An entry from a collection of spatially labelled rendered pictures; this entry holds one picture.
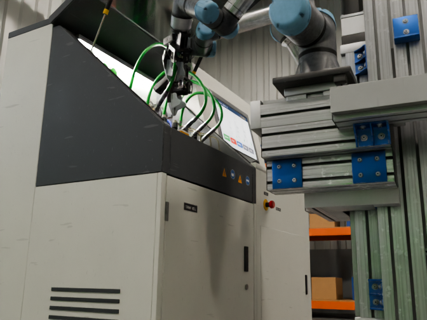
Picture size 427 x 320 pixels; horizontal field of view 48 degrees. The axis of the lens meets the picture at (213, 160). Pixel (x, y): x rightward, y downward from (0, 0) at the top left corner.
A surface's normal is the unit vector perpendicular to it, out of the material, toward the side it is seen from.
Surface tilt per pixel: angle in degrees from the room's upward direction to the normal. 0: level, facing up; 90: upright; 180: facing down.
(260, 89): 90
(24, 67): 90
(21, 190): 90
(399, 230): 90
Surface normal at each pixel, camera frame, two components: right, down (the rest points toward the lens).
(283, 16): -0.58, -0.08
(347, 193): -0.42, -0.23
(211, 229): 0.87, -0.11
